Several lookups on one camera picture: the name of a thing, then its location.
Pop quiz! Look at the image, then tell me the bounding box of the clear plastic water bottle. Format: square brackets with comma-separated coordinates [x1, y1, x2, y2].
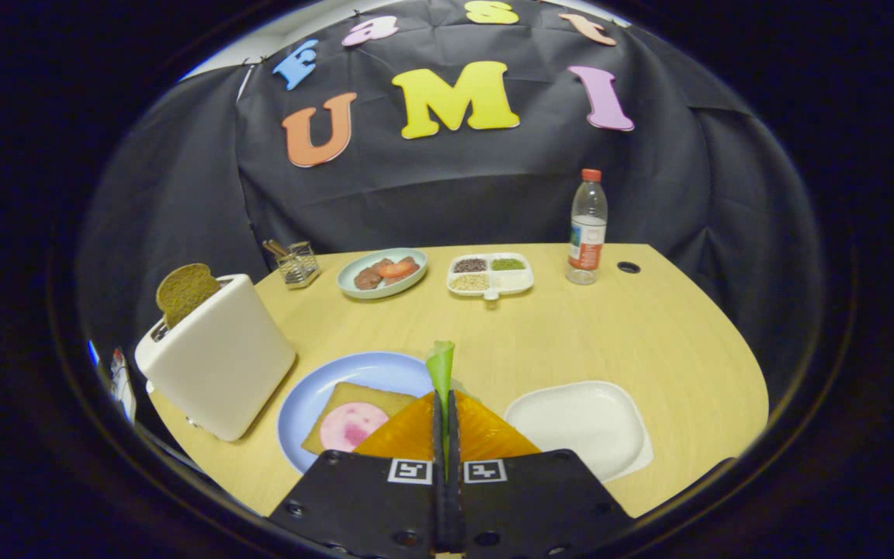
[566, 168, 608, 286]

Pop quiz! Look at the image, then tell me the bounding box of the square toast slice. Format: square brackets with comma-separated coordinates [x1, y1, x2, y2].
[301, 381, 418, 456]

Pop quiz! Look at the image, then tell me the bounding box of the white divided dish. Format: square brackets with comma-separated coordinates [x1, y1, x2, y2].
[447, 252, 535, 301]

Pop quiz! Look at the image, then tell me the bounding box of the white square plate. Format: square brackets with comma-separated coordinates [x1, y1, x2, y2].
[504, 380, 654, 484]

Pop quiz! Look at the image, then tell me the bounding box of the black backdrop cloth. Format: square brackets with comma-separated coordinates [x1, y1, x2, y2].
[78, 0, 824, 404]

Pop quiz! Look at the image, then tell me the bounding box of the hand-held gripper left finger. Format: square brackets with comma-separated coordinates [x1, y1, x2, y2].
[269, 391, 449, 559]

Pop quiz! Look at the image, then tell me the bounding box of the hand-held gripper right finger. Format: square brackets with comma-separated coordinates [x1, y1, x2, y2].
[447, 391, 638, 559]

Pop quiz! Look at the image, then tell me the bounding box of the white toaster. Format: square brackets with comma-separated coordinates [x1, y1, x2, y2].
[134, 273, 297, 443]

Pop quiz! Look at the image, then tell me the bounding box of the clear wire basket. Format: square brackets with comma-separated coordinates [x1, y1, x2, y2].
[275, 241, 321, 290]

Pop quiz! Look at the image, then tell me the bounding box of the pink ham slice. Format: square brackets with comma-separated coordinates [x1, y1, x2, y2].
[319, 401, 390, 453]

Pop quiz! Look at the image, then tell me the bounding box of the pale green plate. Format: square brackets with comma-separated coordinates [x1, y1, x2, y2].
[337, 248, 428, 300]

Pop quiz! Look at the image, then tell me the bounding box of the brown bread slice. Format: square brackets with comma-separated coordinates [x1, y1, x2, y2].
[155, 263, 222, 329]

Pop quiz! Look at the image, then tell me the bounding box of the green lettuce leaf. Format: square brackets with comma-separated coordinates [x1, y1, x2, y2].
[425, 340, 479, 481]

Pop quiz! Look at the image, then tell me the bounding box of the blue plate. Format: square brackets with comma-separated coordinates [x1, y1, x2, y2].
[277, 351, 436, 474]

